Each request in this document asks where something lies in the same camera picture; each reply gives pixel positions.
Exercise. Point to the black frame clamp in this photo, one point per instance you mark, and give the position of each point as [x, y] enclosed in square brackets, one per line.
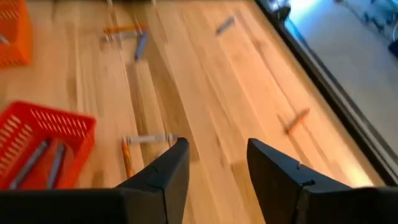
[281, 12]

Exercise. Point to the blue violet crayon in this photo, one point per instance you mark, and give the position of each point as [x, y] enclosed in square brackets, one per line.
[225, 25]

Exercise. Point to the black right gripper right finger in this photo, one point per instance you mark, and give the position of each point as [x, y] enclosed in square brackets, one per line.
[273, 186]

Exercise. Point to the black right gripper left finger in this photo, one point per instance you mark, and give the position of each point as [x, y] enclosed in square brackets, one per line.
[161, 186]

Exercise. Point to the red plastic basket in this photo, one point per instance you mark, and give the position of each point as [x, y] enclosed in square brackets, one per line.
[62, 124]

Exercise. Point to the orange plastic basket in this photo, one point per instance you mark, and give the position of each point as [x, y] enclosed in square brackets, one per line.
[15, 46]

